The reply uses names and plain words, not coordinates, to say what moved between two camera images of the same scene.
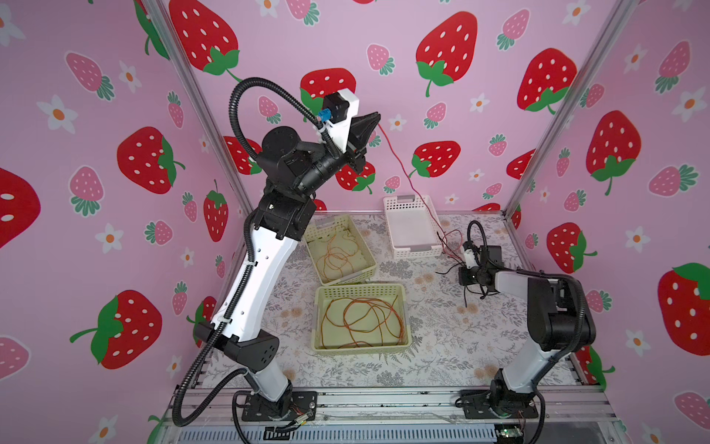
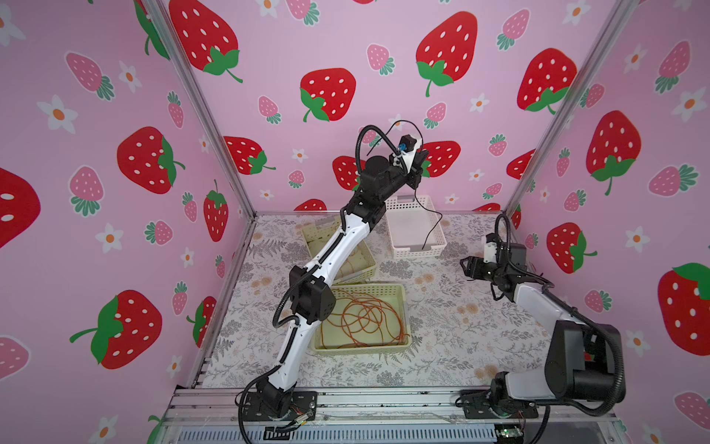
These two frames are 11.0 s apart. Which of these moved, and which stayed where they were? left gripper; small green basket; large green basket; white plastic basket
Moved: left gripper
Stayed: white plastic basket; small green basket; large green basket
